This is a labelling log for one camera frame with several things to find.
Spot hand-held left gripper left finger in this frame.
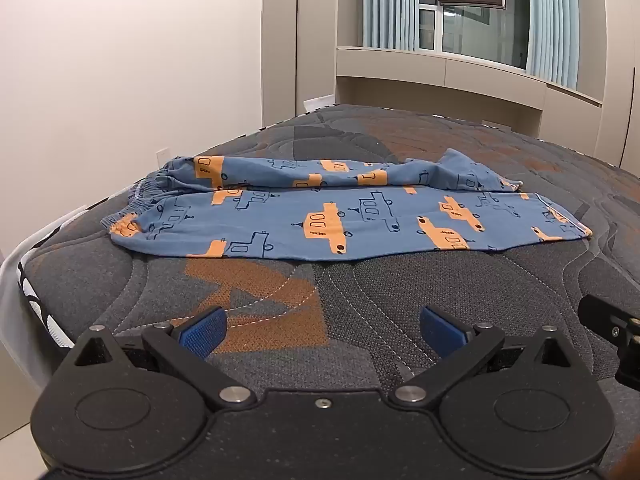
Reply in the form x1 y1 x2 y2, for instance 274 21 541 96
60 305 258 411

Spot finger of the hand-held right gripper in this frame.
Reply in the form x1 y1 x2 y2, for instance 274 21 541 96
576 292 640 351

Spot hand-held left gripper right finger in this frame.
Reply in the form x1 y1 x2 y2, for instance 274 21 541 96
389 305 585 410

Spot blue pants with orange cars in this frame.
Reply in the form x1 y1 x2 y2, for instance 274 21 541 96
101 147 594 262

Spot grey orange quilted mattress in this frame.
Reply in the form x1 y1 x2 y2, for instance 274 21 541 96
20 104 640 480

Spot black white patterned bed sheet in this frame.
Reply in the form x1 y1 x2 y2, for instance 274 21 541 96
0 195 76 361

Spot beige side cabinet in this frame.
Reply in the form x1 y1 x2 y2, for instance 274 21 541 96
592 0 640 177

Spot white pillow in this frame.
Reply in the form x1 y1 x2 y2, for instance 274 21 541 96
302 93 335 112

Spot beige window bench cabinet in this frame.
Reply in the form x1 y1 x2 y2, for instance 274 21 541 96
334 46 607 128

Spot light blue curtain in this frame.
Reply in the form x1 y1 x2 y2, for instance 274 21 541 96
525 0 582 87
361 0 424 53

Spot window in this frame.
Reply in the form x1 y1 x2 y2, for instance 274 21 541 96
417 0 532 70

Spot tall beige wardrobe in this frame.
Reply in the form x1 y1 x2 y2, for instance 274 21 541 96
261 0 342 127

